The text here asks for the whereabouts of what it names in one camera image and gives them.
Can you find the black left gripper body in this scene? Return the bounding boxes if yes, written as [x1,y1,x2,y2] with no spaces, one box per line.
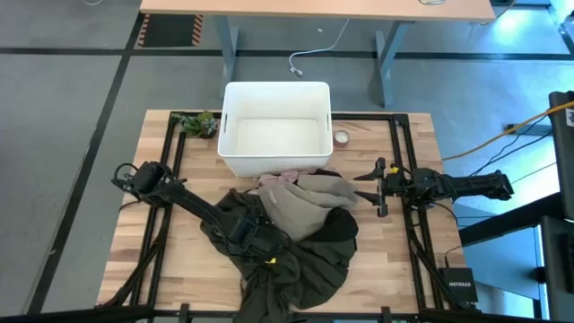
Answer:
[226,214,291,266]

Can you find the black floor cables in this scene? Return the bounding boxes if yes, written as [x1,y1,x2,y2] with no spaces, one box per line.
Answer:
[468,132,552,177]

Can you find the wooden desk with grey legs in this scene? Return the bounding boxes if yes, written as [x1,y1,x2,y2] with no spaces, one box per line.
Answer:
[138,0,497,109]

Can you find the white cable on floor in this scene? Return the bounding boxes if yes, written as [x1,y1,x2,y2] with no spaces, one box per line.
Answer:
[289,17,351,76]

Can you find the pink garment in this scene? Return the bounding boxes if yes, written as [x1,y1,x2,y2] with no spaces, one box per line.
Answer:
[258,169,324,188]

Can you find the black equipment cabinet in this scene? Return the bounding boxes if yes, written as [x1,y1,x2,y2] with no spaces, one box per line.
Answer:
[549,91,574,194]

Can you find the black Netgear network switch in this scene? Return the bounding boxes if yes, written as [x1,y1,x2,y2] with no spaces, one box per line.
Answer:
[438,266,479,304]

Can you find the beige khaki garment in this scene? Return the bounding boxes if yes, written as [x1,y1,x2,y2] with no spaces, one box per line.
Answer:
[257,172,360,243]

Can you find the black garment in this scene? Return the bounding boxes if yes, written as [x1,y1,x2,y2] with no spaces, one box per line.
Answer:
[309,167,360,244]

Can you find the yellow cable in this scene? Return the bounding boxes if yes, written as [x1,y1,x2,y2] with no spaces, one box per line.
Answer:
[441,100,574,162]

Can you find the black aluminium table frame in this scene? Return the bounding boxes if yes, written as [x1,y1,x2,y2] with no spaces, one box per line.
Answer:
[96,110,481,323]

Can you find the small potted green plant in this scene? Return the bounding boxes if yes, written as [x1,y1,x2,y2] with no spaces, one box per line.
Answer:
[171,110,220,139]

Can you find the black mat with hazard stripes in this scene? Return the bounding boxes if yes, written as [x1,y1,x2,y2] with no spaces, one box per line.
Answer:
[136,13,205,48]

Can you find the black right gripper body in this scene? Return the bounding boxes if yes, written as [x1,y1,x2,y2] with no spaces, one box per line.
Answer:
[376,157,409,218]

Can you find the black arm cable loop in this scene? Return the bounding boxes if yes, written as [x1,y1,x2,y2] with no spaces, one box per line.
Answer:
[110,161,140,194]

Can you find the white perforated plastic basket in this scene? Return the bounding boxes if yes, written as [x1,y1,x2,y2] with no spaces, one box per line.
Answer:
[217,81,335,178]

